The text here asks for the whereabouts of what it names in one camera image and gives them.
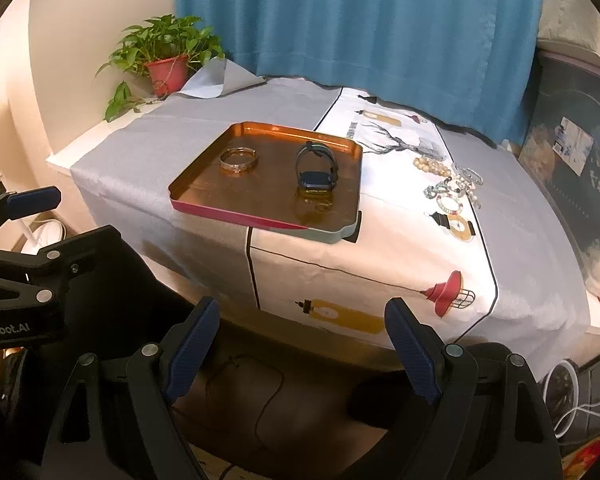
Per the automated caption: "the thin black cable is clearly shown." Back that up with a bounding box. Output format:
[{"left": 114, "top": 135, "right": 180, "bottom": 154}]
[{"left": 202, "top": 354, "right": 287, "bottom": 456}]

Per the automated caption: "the gold bangle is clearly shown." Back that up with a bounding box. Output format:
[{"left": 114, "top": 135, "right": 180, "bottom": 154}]
[{"left": 219, "top": 147, "right": 259, "bottom": 177}]

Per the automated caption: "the dark blue smartwatch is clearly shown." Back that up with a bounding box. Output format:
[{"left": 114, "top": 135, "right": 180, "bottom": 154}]
[{"left": 294, "top": 141, "right": 341, "bottom": 192}]

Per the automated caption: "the white round object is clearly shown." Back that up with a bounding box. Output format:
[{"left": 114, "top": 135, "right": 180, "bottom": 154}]
[{"left": 20, "top": 212, "right": 70, "bottom": 257}]

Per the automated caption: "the clear bead bracelet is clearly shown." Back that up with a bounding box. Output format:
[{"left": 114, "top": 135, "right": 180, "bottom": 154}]
[{"left": 452, "top": 164, "right": 483, "bottom": 187}]

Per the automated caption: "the white cable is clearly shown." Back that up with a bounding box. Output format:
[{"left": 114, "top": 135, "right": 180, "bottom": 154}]
[{"left": 542, "top": 360, "right": 600, "bottom": 438}]

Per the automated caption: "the printed card label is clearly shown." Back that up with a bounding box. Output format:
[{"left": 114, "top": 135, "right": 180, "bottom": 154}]
[{"left": 555, "top": 117, "right": 594, "bottom": 176}]

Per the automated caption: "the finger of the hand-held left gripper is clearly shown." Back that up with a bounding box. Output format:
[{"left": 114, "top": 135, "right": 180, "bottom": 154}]
[
  {"left": 0, "top": 225, "right": 141, "bottom": 313},
  {"left": 0, "top": 186, "right": 62, "bottom": 248}
]

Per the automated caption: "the orange metal tray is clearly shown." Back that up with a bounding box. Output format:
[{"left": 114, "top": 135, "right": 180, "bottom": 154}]
[{"left": 168, "top": 121, "right": 365, "bottom": 245}]

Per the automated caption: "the yellow large bead bracelet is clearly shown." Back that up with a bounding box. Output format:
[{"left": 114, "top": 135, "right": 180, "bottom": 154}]
[{"left": 414, "top": 156, "right": 452, "bottom": 177}]

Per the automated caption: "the beige fabric bundle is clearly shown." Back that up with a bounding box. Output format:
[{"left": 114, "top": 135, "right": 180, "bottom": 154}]
[{"left": 536, "top": 0, "right": 600, "bottom": 68}]

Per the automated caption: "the blue curtain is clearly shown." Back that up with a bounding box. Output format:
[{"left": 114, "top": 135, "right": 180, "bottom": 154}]
[{"left": 175, "top": 0, "right": 543, "bottom": 148}]

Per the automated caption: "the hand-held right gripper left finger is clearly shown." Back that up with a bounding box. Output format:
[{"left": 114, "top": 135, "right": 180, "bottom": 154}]
[{"left": 42, "top": 296, "right": 222, "bottom": 480}]

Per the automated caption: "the clear bag of dark clothes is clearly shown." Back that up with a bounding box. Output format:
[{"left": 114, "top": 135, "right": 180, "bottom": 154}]
[{"left": 517, "top": 52, "right": 600, "bottom": 331}]

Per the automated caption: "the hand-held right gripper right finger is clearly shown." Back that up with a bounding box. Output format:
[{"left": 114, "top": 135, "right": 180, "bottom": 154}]
[{"left": 384, "top": 297, "right": 563, "bottom": 480}]

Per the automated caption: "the green plant in red pot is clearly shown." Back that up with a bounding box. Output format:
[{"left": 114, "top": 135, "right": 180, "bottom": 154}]
[{"left": 96, "top": 14, "right": 227, "bottom": 123}]

